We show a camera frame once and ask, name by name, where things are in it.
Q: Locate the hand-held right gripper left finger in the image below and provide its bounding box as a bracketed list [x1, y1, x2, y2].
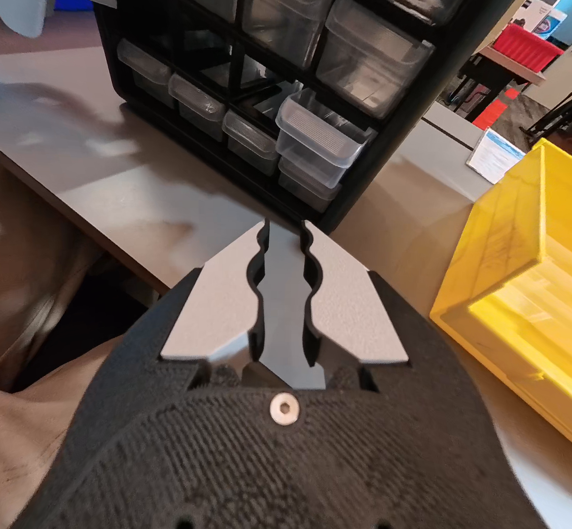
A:
[160, 220, 271, 363]

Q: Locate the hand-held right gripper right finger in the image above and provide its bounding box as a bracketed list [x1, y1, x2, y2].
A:
[301, 220, 410, 367]

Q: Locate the large yellow plastic bin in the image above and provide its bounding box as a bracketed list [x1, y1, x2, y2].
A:
[429, 137, 572, 442]

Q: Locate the clear plastic drawer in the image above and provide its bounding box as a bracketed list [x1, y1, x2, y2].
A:
[276, 88, 378, 169]

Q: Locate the set of clear cabinet drawers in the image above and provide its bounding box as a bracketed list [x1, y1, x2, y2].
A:
[117, 0, 497, 213]

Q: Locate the black drawer organizer cabinet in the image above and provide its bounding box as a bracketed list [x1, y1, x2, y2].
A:
[78, 0, 557, 235]

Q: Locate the grey desk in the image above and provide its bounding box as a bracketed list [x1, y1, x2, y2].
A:
[0, 44, 572, 529]

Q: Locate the white laminated paper sheet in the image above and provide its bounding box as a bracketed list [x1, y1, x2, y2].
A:
[466, 128, 527, 184]

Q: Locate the wooden table with black legs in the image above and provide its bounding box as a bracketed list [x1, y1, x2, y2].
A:
[456, 46, 547, 124]

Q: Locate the red plastic bin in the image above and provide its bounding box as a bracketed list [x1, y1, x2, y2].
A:
[492, 22, 565, 73]

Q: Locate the wipes canister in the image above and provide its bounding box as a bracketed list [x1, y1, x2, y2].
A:
[532, 10, 568, 40]

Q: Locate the white product box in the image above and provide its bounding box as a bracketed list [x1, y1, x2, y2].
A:
[514, 0, 563, 29]

